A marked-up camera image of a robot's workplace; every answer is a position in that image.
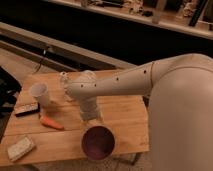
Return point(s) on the orange carrot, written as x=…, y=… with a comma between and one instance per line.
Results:
x=44, y=120

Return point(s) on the dark purple ceramic bowl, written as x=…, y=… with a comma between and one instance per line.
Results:
x=98, y=143

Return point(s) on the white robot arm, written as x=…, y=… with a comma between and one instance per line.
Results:
x=180, y=91

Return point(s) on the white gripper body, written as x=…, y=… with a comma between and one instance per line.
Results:
x=89, y=109

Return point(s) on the wooden shelf with clutter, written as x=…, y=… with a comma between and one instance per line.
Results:
x=134, y=10

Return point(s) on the beige sponge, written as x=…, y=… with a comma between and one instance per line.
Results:
x=20, y=148

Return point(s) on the translucent plastic cup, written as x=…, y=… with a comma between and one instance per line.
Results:
x=39, y=91

